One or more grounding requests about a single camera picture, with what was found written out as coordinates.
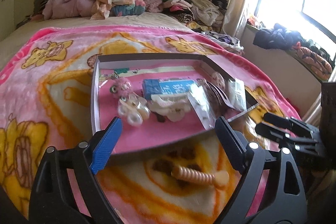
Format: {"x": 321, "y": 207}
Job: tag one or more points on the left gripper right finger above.
{"x": 284, "y": 199}

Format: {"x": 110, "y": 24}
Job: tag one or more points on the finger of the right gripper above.
{"x": 277, "y": 135}
{"x": 280, "y": 118}

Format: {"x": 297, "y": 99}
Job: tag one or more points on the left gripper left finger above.
{"x": 52, "y": 199}

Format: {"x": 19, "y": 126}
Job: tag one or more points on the beige spiral hair clip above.
{"x": 217, "y": 179}

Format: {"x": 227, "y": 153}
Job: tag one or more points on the clear bag with card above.
{"x": 198, "y": 100}

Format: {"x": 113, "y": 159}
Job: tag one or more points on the blue small box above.
{"x": 149, "y": 87}

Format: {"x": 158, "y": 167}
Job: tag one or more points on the clear plastic packet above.
{"x": 236, "y": 94}

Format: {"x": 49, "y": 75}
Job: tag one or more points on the orange patterned cloth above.
{"x": 316, "y": 63}

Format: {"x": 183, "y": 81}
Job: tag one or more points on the polka dot fabric bow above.
{"x": 215, "y": 90}

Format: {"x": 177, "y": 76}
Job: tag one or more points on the dark clothes on sill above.
{"x": 279, "y": 38}

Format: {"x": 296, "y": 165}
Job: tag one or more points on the laundry basket with clothes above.
{"x": 229, "y": 43}

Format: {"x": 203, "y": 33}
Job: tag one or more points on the white claw hair clip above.
{"x": 172, "y": 106}

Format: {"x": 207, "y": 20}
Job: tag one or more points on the pink bear fleece blanket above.
{"x": 46, "y": 99}

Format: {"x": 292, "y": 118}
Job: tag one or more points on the shallow cardboard box tray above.
{"x": 157, "y": 103}

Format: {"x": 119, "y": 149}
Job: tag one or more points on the clear butterfly hair clip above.
{"x": 134, "y": 109}

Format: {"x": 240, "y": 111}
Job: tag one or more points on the pile of clothes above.
{"x": 199, "y": 15}

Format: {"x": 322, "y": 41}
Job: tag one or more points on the pink pillow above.
{"x": 59, "y": 9}

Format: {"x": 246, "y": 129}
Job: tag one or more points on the cream wardrobe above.
{"x": 6, "y": 18}

